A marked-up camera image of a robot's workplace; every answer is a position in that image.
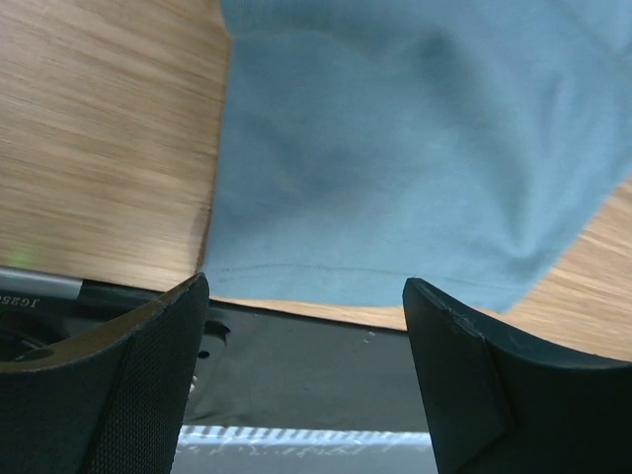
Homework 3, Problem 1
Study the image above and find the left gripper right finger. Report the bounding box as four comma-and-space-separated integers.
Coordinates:
403, 278, 631, 473

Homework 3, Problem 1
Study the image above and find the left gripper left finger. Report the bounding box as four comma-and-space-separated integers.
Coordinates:
1, 274, 208, 473

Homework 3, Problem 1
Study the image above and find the blue-grey t shirt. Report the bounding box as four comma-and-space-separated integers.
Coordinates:
201, 0, 631, 312

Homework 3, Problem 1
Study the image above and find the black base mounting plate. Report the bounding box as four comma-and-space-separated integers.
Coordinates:
0, 278, 431, 433

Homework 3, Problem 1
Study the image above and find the white slotted cable duct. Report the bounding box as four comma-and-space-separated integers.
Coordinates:
178, 425, 432, 449

